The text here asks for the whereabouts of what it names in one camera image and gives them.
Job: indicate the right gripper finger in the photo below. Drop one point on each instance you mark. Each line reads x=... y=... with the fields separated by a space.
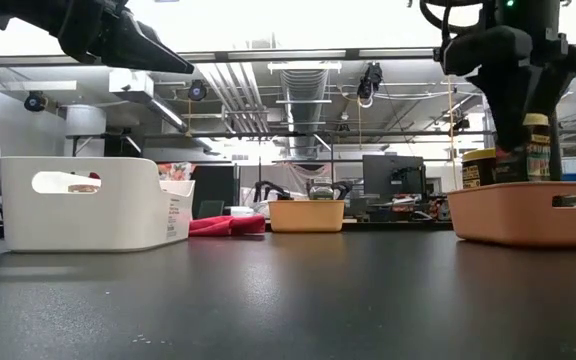
x=553 y=90
x=510 y=105

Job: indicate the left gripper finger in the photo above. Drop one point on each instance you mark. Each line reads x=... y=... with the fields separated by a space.
x=138 y=50

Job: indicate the yellow lid spice jar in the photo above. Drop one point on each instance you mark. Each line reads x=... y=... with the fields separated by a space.
x=539 y=155
x=475 y=172

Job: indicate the green lid spice jar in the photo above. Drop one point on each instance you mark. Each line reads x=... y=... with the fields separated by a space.
x=320 y=192

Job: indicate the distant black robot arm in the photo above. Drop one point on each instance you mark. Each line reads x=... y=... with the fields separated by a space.
x=343 y=189
x=270 y=189

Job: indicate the black divider panel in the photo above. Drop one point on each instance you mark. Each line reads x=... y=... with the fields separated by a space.
x=557 y=150

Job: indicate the orange plastic bin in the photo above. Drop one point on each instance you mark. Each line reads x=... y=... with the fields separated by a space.
x=508 y=215

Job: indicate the floral print bag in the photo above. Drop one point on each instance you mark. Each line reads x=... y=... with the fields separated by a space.
x=175 y=171

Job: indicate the white plastic bin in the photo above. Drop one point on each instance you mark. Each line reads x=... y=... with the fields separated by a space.
x=118 y=215

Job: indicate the dark chair back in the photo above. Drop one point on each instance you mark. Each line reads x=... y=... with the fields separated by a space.
x=211 y=209

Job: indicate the white flat box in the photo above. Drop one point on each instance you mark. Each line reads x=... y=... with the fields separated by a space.
x=240 y=211

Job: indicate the red cloth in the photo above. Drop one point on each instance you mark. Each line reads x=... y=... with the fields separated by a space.
x=228 y=226

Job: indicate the yellow plastic bin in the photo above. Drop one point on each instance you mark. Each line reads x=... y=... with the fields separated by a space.
x=305 y=217

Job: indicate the white ceiling air duct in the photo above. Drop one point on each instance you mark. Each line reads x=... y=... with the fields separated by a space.
x=133 y=86

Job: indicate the black ceiling camera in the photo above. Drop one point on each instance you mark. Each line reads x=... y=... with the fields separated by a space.
x=197 y=90
x=34 y=101

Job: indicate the black hanging camera mount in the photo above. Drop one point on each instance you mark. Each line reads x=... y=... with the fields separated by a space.
x=370 y=80

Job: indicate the silver ceiling duct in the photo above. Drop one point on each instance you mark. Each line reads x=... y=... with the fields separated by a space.
x=304 y=90

